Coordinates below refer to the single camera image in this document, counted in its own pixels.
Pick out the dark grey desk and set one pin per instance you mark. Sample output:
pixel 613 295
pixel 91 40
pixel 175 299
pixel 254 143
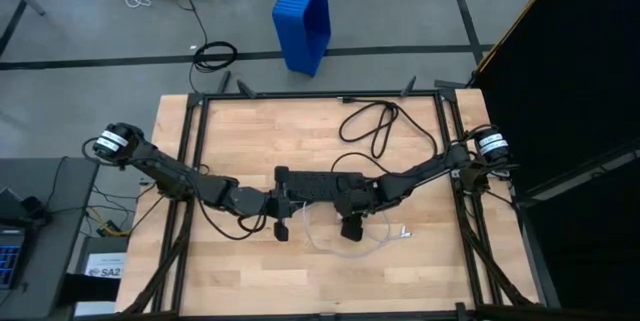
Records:
pixel 50 241

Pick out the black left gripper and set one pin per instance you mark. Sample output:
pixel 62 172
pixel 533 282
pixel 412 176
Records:
pixel 281 203

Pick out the laptop with lit keyboard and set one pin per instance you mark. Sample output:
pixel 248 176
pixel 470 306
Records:
pixel 9 261

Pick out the black curtain panel yellow edge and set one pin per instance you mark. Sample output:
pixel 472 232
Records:
pixel 575 61

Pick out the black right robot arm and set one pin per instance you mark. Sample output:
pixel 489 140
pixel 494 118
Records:
pixel 425 171

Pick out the black aluminium table frame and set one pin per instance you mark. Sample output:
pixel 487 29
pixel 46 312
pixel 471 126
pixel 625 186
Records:
pixel 320 94

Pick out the white printed paper sign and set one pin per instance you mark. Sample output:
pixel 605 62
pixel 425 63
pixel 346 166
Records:
pixel 102 266

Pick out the black power strip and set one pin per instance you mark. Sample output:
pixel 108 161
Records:
pixel 320 186

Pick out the blue plastic bin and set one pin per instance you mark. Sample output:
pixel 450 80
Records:
pixel 300 21

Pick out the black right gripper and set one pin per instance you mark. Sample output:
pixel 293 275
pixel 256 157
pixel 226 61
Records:
pixel 357 201

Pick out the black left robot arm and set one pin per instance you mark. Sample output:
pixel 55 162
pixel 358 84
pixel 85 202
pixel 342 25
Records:
pixel 170 173

